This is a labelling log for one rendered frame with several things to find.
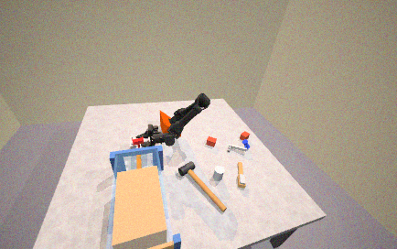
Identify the mallet with dark grey head and orange handle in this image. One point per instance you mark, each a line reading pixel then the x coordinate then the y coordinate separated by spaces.
pixel 188 169

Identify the grey cylinder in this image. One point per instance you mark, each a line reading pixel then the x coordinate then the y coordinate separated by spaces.
pixel 218 173

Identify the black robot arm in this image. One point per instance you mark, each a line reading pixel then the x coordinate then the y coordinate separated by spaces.
pixel 183 116

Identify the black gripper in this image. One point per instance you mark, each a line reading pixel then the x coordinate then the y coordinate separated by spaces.
pixel 157 138

